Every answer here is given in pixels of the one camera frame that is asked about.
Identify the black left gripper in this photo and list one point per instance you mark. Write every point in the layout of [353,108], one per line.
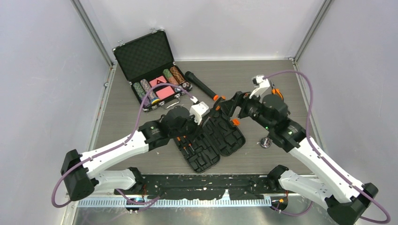
[191,118]

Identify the black poker chip case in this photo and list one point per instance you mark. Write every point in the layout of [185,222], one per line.
[146,58]

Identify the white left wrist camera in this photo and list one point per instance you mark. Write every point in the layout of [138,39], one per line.
[198,111]

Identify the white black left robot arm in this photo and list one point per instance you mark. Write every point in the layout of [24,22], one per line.
[88,172]

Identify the orange case latch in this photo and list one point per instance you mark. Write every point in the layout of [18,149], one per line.
[235,122]

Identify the pink card deck upper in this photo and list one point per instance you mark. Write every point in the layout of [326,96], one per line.
[158,80]

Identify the black plastic tool case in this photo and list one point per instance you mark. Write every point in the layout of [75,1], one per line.
[218,137]

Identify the round tape measure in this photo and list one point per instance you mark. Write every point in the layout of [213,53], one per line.
[265,142]

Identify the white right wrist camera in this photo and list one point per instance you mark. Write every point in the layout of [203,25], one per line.
[261,84]

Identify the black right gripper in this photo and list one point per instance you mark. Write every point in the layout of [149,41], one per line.
[229,106]

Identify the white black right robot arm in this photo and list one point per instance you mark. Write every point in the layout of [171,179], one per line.
[344,197]

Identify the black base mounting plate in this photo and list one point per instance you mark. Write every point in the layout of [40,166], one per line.
[207,187]

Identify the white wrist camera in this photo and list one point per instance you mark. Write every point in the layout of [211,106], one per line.
[261,84]
[198,111]

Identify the pink card deck lower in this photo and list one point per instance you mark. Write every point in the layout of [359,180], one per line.
[165,92]

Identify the orange handled pliers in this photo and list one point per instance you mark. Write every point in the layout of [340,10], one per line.
[276,91]

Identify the black orange flashlight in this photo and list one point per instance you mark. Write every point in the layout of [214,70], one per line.
[191,77]

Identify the black orange medium screwdriver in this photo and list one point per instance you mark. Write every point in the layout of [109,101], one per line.
[217,105]

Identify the pink card deck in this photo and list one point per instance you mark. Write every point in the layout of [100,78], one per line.
[165,92]
[158,80]

